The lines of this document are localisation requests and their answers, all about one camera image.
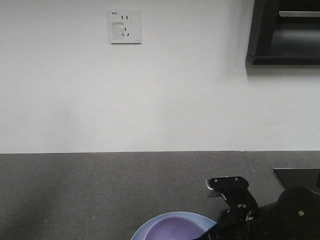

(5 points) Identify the white wall socket left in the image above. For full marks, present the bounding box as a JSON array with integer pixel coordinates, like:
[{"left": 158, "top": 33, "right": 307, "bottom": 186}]
[{"left": 107, "top": 8, "right": 142, "bottom": 44}]

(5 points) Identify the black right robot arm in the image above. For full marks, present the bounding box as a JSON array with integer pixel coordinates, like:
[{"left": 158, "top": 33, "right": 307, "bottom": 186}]
[{"left": 199, "top": 187, "right": 320, "bottom": 240}]

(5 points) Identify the black glass cooktop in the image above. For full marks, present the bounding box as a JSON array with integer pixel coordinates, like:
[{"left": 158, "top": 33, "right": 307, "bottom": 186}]
[{"left": 273, "top": 168, "right": 320, "bottom": 194}]

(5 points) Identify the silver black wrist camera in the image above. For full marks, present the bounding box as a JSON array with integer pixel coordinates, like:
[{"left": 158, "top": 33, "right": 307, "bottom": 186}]
[{"left": 205, "top": 176, "right": 249, "bottom": 198}]

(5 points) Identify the light blue plate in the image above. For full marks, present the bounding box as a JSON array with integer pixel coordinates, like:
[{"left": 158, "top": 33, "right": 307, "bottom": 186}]
[{"left": 131, "top": 211, "right": 216, "bottom": 240}]

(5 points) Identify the purple plastic bowl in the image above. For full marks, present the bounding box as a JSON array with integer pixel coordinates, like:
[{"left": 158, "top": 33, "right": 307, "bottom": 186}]
[{"left": 144, "top": 217, "right": 205, "bottom": 240}]

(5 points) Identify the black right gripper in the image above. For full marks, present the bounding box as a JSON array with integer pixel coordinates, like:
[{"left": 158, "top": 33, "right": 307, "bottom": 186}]
[{"left": 199, "top": 189, "right": 265, "bottom": 240}]

